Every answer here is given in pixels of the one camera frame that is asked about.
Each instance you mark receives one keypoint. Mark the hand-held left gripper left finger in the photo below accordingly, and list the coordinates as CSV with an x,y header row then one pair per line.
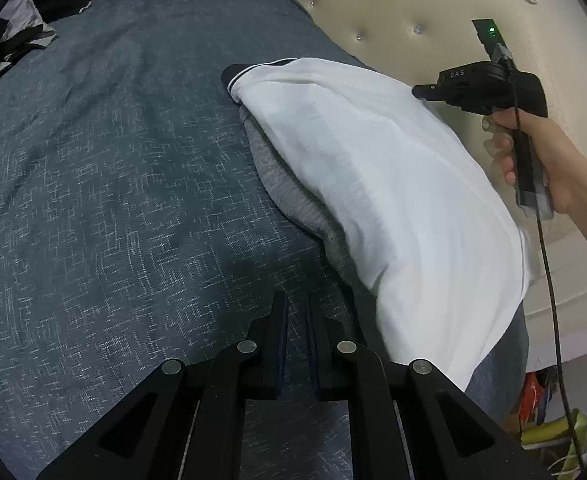
x,y
278,320

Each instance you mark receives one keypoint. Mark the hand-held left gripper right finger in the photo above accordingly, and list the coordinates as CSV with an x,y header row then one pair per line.
x,y
316,340

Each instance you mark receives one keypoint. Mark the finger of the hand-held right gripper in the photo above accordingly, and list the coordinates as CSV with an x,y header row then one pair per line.
x,y
427,92

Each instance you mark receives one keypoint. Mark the white polo shirt black trim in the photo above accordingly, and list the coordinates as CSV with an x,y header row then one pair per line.
x,y
398,185

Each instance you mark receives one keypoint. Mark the person's right hand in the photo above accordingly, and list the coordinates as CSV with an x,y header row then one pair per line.
x,y
561,160

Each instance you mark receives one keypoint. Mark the cream tufted headboard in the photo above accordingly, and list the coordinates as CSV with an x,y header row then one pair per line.
x,y
398,10

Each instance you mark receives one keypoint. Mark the grey heathered garment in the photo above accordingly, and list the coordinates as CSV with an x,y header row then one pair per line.
x,y
283,170

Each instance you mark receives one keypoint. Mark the blue-grey bed blanket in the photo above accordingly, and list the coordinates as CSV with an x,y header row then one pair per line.
x,y
123,185

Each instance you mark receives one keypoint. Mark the orange packet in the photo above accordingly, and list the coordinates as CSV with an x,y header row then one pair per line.
x,y
531,395

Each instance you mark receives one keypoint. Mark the yellow-green shoe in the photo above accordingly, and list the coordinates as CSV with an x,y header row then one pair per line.
x,y
548,432

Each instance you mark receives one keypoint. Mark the grey jacket black trim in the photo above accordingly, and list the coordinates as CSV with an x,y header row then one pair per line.
x,y
26,15

